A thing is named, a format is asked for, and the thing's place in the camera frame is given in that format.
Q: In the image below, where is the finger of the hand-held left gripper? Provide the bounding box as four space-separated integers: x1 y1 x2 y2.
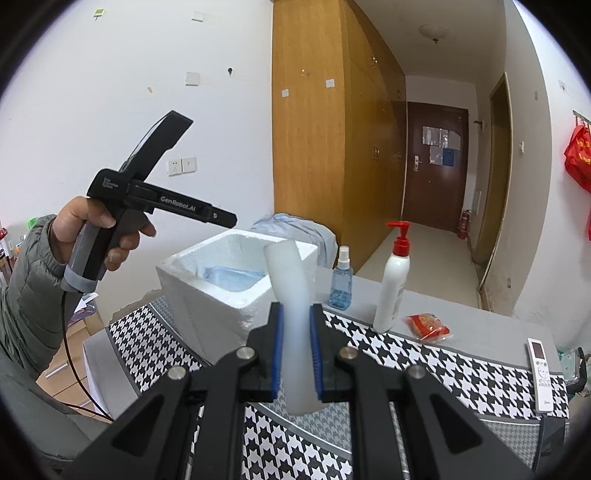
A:
203 206 239 228

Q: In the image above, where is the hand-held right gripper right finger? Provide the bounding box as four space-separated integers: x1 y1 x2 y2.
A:
310 302 541 480

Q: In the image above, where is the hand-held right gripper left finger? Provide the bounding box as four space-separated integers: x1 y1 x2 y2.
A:
60 302 283 480

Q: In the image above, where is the white cloth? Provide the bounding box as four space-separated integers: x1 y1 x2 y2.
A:
263 239 319 416

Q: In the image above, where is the blue face mask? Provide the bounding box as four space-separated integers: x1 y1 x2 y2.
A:
203 265 269 292

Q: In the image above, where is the white foam box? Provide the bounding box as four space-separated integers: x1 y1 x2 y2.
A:
156 229 319 365

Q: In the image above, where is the person's left forearm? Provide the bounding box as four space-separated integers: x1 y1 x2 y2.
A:
0 215 77 462

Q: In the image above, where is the person's left hand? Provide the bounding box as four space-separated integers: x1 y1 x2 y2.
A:
48 196 158 273

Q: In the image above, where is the blue spray bottle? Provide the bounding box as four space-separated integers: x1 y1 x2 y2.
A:
329 246 354 310

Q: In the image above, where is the white pump bottle red cap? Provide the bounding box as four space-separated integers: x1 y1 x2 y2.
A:
373 220 411 333

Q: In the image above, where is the light blue cloth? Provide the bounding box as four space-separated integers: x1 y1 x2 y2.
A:
249 212 338 271

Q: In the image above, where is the red snack packet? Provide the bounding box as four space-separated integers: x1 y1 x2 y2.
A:
403 312 451 343

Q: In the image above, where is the wooden wardrobe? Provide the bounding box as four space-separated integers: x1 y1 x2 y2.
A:
271 0 408 282

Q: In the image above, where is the black white houndstooth mat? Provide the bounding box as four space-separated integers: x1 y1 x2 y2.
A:
106 295 571 480

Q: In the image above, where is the wooden drawer cabinet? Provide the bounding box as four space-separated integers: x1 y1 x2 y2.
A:
34 295 114 421

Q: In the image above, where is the dark brown entrance door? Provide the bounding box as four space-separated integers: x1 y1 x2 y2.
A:
401 102 470 232

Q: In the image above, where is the white remote control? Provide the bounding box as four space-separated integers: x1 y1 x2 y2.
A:
527 338 554 414

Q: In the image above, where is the white paper notice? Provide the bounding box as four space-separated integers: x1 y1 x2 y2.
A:
422 126 463 150

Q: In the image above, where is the black smartphone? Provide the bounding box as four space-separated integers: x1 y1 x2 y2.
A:
531 413 571 472

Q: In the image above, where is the wooden side door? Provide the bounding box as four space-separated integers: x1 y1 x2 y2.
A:
473 73 513 269

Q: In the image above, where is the black curved object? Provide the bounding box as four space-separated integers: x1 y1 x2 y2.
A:
561 348 591 396

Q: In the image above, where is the round ceiling lamp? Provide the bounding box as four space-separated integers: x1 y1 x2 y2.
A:
419 24 450 45

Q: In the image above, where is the red plastic bag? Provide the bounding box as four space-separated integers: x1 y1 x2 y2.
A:
564 124 591 193

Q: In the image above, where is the black cable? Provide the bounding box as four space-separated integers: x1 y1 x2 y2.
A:
59 291 114 422

